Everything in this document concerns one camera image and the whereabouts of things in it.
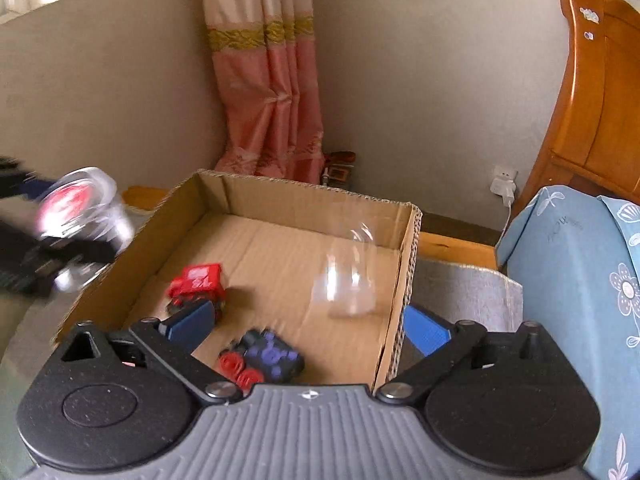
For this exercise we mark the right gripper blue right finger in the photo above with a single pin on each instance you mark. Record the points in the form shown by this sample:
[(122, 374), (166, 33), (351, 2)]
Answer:
[(443, 345)]

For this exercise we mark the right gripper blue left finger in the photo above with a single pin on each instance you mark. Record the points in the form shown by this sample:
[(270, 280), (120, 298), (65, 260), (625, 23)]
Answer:
[(171, 342)]

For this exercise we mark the red toy train block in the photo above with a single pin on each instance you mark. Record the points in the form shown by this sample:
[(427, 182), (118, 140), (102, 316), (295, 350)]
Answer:
[(199, 282)]

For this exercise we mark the clear jar red lid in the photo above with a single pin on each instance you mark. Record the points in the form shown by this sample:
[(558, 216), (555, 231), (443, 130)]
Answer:
[(84, 205)]

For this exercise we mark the clear plastic cup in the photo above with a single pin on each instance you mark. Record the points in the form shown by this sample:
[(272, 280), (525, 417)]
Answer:
[(345, 287)]

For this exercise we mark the brown cardboard box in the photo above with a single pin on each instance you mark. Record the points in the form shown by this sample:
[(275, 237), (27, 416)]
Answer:
[(328, 211)]

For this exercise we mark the wooden headboard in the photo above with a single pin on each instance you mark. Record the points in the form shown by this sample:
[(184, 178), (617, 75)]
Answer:
[(592, 142)]

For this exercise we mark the pink curtain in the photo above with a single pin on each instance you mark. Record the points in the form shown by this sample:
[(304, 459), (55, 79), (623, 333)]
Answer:
[(265, 65)]

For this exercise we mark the white wall charger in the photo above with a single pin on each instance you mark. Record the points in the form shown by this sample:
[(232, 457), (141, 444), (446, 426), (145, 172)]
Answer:
[(503, 184)]

